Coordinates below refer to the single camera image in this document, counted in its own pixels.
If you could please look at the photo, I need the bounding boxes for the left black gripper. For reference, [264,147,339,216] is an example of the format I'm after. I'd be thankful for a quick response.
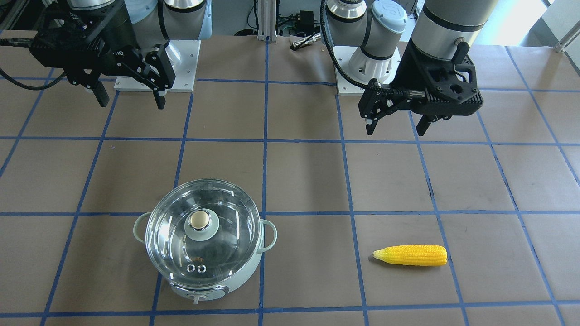
[358,42,484,137]

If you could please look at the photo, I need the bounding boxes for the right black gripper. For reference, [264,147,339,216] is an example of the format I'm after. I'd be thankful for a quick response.
[29,4,176,110]

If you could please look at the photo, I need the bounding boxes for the yellow corn cob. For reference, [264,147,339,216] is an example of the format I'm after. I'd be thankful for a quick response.
[372,244,448,267]

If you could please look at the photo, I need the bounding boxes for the glass pot lid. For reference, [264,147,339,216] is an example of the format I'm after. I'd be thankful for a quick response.
[145,179,263,288]

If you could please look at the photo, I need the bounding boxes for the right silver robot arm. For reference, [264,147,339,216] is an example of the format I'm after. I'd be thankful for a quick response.
[28,0,212,110]

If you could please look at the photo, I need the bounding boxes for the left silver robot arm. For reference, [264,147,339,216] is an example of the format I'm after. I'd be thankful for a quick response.
[320,0,497,136]

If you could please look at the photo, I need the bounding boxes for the pale green cooking pot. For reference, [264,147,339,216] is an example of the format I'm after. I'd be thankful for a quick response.
[133,181,277,305]

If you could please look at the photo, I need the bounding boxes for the black power adapter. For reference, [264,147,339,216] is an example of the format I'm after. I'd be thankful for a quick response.
[296,10,315,34]

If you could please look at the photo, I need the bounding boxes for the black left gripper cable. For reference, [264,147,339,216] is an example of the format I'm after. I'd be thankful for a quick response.
[320,0,426,98]

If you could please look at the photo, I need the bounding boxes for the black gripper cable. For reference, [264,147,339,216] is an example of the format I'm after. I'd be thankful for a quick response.
[0,38,68,91]
[320,0,426,98]

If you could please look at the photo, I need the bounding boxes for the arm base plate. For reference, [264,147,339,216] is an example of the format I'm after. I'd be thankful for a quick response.
[114,40,201,93]
[333,46,401,86]

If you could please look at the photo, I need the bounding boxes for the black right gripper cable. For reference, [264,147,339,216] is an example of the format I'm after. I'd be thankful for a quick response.
[0,38,68,91]

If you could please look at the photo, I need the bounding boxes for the aluminium frame post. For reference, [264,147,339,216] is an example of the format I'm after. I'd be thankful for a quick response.
[256,0,278,43]

